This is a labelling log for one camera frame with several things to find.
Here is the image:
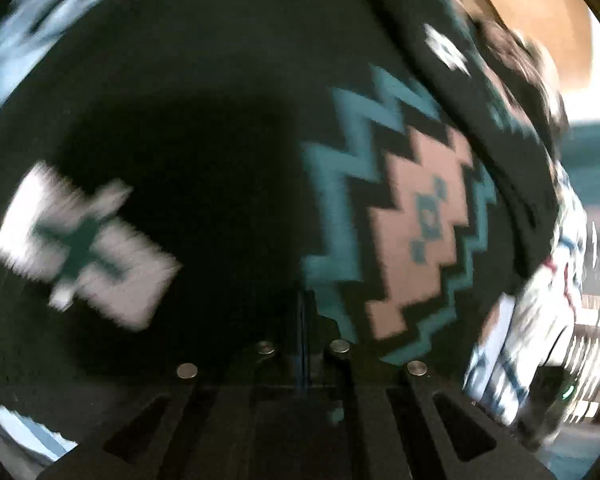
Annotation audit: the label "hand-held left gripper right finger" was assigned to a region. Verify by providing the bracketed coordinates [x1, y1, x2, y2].
[306, 294, 553, 480]

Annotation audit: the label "wooden headboard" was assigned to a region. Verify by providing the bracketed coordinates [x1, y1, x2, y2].
[450, 0, 596, 96]

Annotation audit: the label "blue striped duvet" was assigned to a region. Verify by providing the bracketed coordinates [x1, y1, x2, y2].
[0, 0, 151, 463]

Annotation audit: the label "teal curtain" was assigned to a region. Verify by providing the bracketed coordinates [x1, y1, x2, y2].
[562, 120, 600, 211]

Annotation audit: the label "white star print quilt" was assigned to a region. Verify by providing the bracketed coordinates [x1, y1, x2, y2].
[462, 160, 593, 451]

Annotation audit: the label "black patterned sweater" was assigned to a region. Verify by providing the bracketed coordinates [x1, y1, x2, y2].
[0, 0, 566, 441]

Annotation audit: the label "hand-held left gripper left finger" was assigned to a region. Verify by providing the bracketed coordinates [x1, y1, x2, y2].
[37, 289, 307, 480]

